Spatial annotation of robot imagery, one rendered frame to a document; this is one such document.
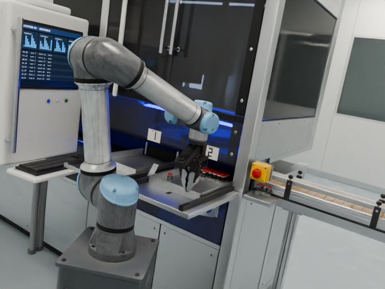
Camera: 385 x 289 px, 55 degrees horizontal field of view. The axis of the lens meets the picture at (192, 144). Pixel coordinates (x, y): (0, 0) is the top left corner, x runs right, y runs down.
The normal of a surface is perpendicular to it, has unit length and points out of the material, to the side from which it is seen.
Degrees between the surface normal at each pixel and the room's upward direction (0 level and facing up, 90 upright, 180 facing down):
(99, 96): 90
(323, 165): 90
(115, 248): 73
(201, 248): 90
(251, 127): 90
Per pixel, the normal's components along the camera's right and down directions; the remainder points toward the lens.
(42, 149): 0.88, 0.22
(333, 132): -0.55, 0.08
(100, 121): 0.50, 0.27
